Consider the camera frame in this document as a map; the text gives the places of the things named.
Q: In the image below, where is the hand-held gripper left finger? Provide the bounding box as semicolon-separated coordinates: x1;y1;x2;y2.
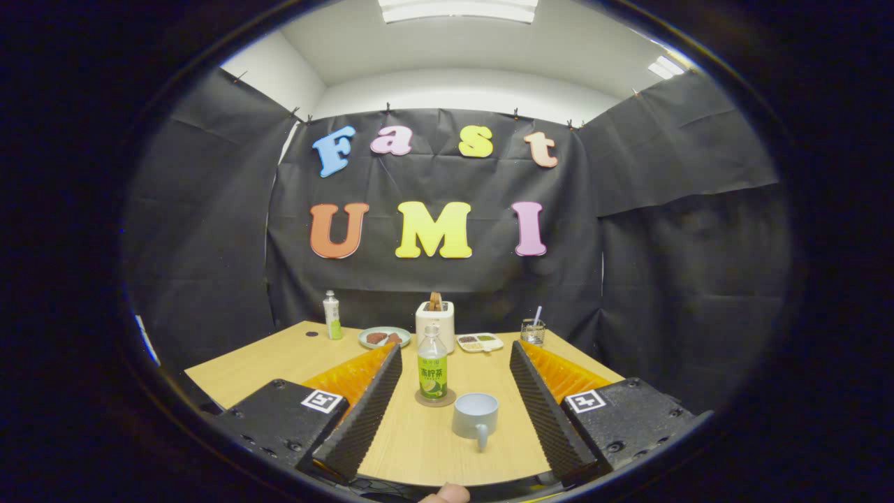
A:
213;342;404;484

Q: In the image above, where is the small ceiling light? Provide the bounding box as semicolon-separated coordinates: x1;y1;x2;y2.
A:
647;54;687;80

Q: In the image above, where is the small white green bottle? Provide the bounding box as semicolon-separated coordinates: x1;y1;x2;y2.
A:
323;290;344;341

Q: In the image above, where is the white toaster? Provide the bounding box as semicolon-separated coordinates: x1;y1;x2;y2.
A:
416;301;455;354

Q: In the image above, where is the white divided snack tray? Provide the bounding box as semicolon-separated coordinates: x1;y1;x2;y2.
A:
456;333;504;353

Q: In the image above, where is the pale blue cup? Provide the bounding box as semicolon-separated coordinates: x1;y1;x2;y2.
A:
452;393;499;452

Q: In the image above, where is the wooden table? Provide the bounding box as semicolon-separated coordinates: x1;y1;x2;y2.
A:
184;321;626;488

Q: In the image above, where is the pale green plate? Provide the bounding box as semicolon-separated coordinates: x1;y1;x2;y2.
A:
358;326;412;349

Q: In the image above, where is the green label juice bottle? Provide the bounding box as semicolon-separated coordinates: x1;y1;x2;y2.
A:
417;323;448;401

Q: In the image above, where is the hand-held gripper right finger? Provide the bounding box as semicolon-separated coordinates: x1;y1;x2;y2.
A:
508;340;699;488

